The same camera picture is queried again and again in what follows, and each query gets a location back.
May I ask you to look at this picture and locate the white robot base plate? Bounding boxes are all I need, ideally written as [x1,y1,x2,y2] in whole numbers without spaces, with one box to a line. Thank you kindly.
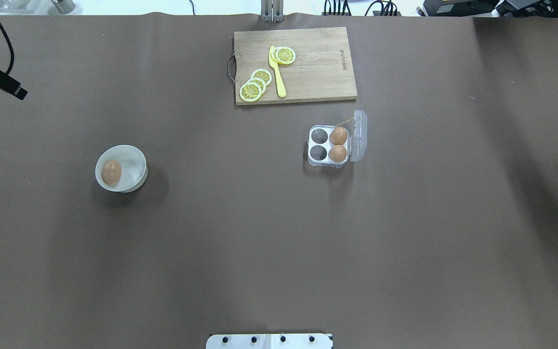
[205,333,334,349]

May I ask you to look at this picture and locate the wooden cutting board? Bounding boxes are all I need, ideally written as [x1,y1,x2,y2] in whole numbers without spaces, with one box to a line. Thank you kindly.
[234,27,358,106]

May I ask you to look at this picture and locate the clear plastic egg box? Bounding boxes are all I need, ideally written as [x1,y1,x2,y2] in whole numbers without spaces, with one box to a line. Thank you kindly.
[306,110,369,168]

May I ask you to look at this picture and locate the brown egg in box near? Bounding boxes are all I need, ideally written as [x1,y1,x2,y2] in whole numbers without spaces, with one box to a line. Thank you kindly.
[328,145,348,163]

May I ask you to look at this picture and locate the lemon slice upper left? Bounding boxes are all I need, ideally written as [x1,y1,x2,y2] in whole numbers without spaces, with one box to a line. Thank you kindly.
[250,68,273,86]

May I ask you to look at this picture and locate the brown egg in box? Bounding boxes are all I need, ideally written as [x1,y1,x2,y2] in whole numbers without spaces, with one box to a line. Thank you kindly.
[329,127,349,145]
[328,145,348,163]

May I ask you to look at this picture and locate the lemon slice near knife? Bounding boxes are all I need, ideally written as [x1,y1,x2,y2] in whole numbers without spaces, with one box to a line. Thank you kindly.
[271,46,296,65]

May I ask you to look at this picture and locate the brown egg in box far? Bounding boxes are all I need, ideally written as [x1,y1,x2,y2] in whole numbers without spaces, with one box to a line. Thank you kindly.
[329,127,349,145]

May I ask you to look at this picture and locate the lemon slice middle left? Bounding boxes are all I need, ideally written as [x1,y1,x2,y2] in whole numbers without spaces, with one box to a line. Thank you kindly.
[247,77,266,95]

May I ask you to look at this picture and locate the white bowl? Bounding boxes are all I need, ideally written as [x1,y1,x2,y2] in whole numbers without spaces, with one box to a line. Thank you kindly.
[94,145,148,193]

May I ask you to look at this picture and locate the lemon slice lower left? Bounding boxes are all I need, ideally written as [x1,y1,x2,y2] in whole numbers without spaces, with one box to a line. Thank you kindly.
[239,81,265,102]

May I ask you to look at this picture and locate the brown egg from bowl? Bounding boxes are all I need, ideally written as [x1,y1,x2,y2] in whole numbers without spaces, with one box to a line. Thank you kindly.
[100,159,122,187]

